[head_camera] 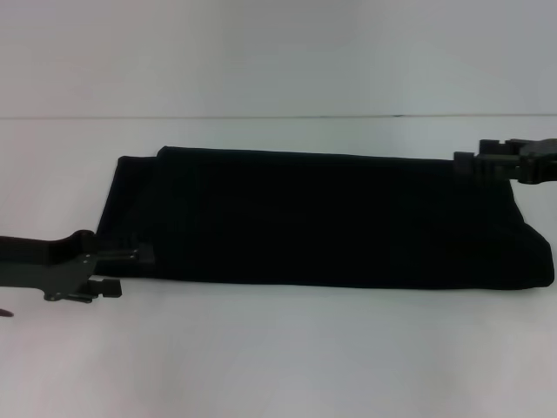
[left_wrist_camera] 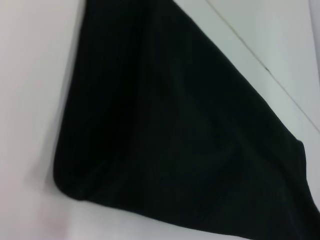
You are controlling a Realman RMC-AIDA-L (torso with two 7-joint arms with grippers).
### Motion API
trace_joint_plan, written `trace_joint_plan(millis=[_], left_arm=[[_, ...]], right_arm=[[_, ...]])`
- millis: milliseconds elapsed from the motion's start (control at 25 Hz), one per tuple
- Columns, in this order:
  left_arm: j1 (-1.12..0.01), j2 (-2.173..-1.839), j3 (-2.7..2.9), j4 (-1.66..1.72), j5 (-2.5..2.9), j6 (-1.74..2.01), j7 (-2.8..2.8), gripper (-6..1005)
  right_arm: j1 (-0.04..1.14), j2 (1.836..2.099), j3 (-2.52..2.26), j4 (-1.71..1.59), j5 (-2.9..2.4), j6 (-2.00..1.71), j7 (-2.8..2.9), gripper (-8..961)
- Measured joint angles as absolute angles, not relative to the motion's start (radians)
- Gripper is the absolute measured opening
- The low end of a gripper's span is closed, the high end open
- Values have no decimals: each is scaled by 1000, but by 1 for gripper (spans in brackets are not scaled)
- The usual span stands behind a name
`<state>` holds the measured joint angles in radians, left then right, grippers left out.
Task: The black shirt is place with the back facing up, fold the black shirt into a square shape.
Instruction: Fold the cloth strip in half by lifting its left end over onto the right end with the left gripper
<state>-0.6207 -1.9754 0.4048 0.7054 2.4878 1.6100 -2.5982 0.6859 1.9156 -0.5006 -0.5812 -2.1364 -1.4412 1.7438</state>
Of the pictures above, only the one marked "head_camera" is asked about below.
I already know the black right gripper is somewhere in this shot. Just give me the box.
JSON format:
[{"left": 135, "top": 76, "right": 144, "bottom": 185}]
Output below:
[{"left": 453, "top": 138, "right": 557, "bottom": 187}]

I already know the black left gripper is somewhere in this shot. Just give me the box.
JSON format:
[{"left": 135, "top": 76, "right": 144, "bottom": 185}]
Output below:
[{"left": 0, "top": 230, "right": 156, "bottom": 305}]

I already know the black shirt with FREE print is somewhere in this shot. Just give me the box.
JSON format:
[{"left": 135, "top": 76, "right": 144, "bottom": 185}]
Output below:
[{"left": 93, "top": 145, "right": 557, "bottom": 292}]

